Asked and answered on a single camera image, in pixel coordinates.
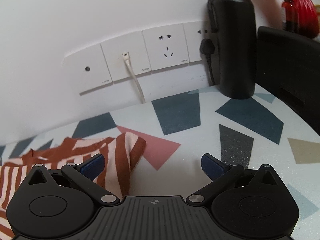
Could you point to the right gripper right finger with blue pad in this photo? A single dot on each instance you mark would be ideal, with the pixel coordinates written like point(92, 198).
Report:
point(221, 175)

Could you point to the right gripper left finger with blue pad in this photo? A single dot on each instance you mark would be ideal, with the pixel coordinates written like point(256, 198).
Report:
point(81, 176)

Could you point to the rust white striped sweater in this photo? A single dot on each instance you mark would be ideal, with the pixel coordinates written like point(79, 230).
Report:
point(121, 156)

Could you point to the geometric patterned tablecloth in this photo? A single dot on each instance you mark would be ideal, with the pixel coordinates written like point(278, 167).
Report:
point(276, 197)

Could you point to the black box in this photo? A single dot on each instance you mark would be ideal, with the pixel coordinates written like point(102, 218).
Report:
point(288, 67)

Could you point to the black power plug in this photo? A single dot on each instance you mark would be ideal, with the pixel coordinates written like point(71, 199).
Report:
point(207, 49)

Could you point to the black water bottle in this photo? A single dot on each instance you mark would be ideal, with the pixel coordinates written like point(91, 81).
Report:
point(233, 21)

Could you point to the red decoration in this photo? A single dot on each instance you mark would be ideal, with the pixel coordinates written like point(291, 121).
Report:
point(300, 16)

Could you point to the white wall socket panel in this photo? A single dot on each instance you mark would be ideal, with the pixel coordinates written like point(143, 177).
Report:
point(136, 53)

